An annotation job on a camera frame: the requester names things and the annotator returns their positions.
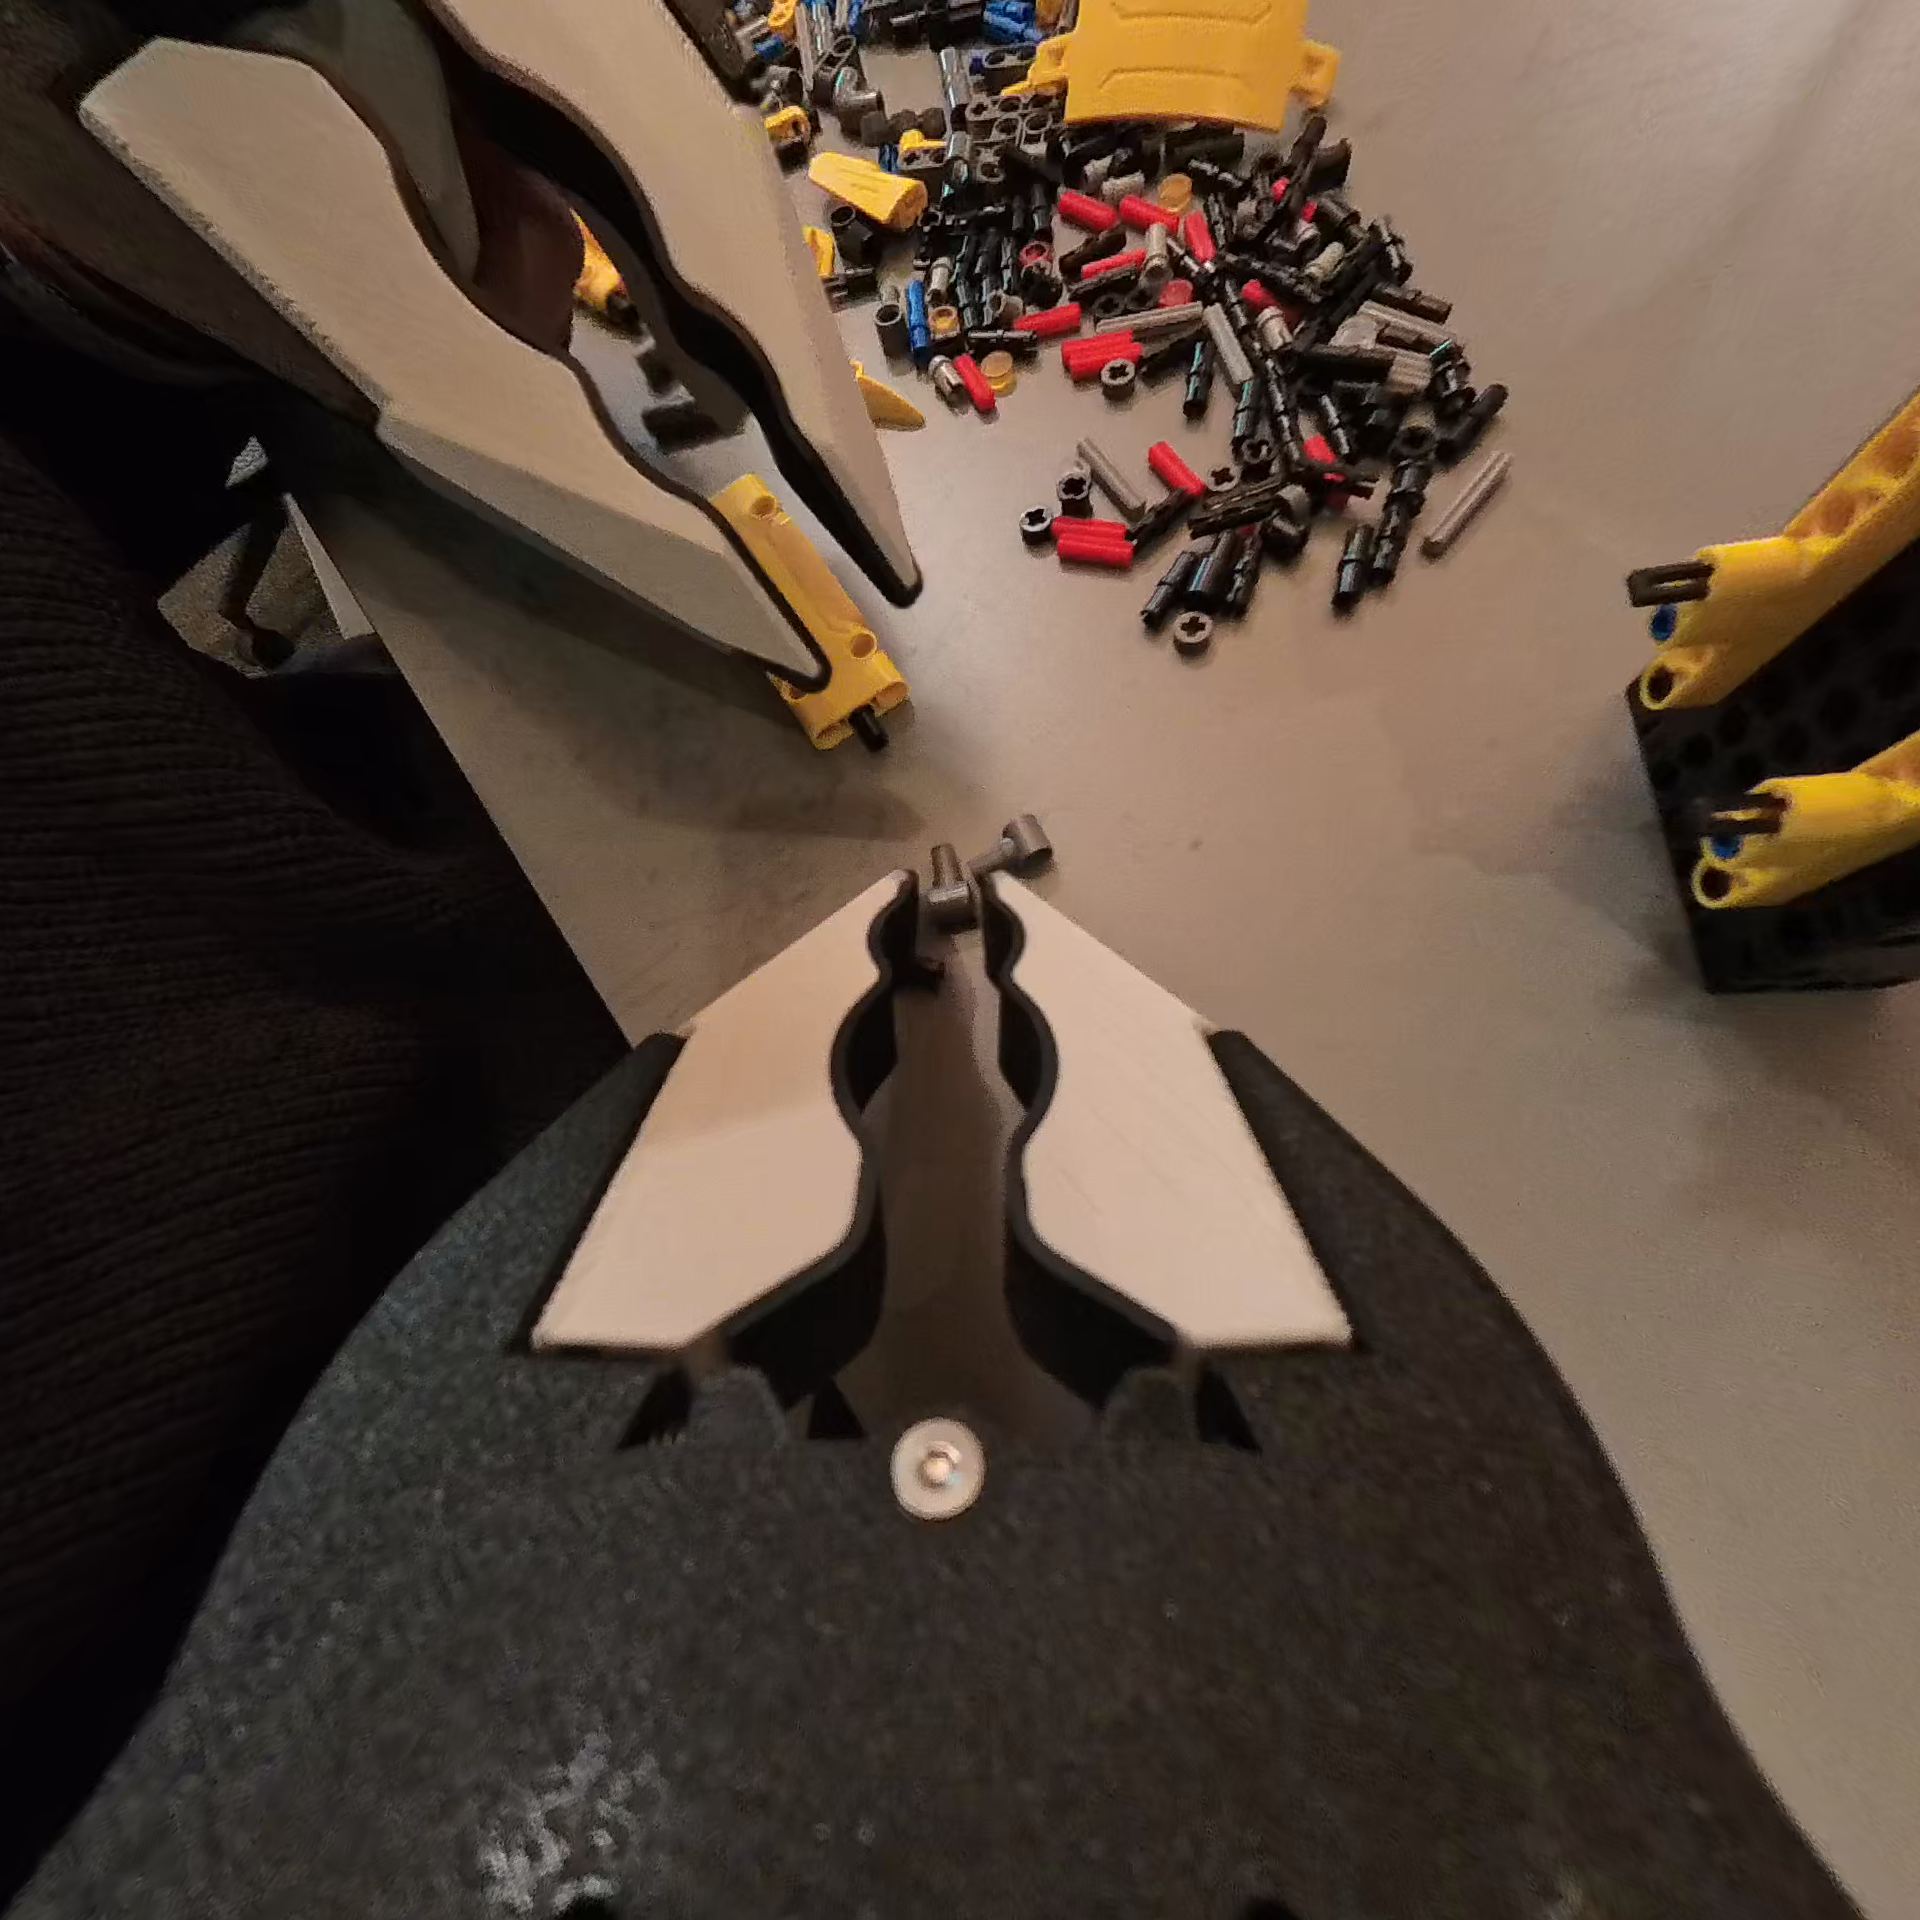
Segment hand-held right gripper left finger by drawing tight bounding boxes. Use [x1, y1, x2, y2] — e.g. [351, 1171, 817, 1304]
[527, 871, 922, 1395]

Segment black tower with yellow beams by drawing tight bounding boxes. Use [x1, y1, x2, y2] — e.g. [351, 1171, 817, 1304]
[1623, 393, 1920, 993]

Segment pile of plastic building pieces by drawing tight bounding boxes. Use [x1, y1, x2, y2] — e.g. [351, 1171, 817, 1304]
[719, 0, 1518, 663]

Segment person's black knit sweater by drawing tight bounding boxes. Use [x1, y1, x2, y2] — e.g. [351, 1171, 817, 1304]
[0, 285, 633, 1863]

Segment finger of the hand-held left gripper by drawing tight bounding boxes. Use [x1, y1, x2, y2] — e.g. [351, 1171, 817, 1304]
[422, 0, 922, 607]
[77, 35, 836, 694]

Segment small yellow angled connector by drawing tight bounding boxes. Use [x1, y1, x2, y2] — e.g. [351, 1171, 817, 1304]
[569, 209, 640, 325]

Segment light grey axle rod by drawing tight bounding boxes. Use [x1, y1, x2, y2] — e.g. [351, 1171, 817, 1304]
[1422, 450, 1513, 560]

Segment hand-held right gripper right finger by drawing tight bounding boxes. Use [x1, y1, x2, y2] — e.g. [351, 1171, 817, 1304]
[975, 873, 1356, 1413]

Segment large yellow curved panel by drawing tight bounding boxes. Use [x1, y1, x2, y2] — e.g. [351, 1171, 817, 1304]
[1031, 0, 1341, 130]

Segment yellow connector beam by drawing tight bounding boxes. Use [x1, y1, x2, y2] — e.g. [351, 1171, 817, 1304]
[703, 473, 912, 750]

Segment yellow cone piece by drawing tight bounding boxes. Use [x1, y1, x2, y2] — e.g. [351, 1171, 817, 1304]
[806, 150, 933, 231]

